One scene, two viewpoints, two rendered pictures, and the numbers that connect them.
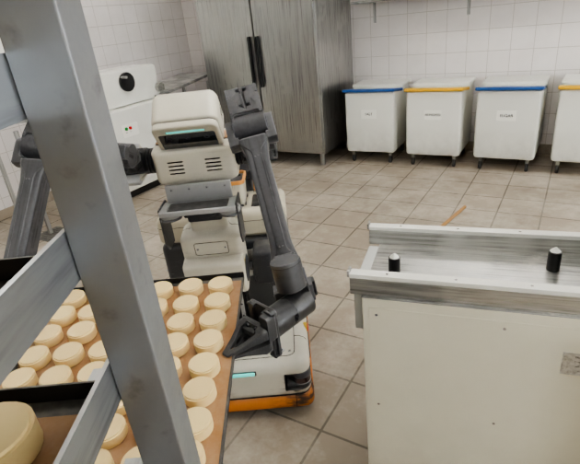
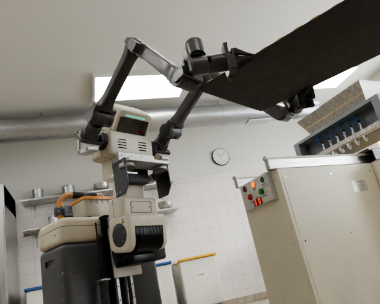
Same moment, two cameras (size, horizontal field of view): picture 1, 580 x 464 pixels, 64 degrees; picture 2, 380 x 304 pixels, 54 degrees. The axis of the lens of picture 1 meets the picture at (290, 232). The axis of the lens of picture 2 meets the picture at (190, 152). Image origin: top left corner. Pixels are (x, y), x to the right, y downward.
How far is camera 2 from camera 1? 1.85 m
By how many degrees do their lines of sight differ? 67
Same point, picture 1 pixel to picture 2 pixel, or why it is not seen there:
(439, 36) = not seen: hidden behind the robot
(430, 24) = not seen: hidden behind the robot
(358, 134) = not seen: outside the picture
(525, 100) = (163, 272)
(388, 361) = (300, 206)
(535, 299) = (332, 159)
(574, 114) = (191, 275)
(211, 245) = (141, 204)
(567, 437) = (374, 229)
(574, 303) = (341, 158)
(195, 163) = (133, 143)
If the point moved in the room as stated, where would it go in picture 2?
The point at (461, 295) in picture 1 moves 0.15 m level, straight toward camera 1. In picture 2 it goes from (310, 161) to (330, 149)
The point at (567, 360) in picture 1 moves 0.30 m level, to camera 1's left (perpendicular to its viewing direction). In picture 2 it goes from (353, 184) to (331, 181)
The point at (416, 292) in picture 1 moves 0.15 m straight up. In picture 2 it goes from (295, 163) to (286, 136)
